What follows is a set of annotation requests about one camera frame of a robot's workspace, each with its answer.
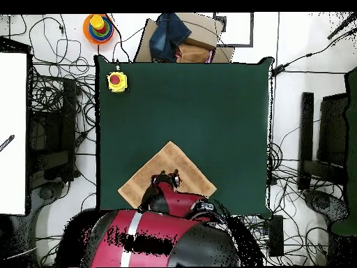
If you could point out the orange terry towel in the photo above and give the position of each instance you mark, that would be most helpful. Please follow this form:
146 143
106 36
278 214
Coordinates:
173 159

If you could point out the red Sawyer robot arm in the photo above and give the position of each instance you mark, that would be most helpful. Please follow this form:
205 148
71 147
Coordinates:
156 226

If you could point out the dark green table cloth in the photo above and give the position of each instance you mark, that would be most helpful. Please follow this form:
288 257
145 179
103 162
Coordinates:
352 139
181 106

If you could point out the yellow emergency stop button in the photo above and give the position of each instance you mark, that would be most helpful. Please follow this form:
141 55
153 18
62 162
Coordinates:
117 82

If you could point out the black stand base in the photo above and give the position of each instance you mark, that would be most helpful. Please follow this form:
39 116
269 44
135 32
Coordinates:
306 125
68 111

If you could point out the folded orange towel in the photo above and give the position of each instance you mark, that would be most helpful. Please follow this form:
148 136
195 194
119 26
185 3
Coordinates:
192 53

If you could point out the black power strip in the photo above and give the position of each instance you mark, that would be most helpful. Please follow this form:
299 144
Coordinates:
276 237

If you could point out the blue jeans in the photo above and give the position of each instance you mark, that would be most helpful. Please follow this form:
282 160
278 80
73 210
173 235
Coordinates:
167 36

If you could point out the brown cardboard box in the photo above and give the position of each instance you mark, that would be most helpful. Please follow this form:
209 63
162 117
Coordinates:
203 30

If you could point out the black striped rod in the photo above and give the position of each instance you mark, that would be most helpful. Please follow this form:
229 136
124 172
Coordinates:
7 143

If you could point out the black tripod leg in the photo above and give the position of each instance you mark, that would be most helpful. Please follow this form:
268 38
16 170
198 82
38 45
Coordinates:
341 26

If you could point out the black pedestal foot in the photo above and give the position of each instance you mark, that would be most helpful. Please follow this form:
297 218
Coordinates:
320 202
46 192

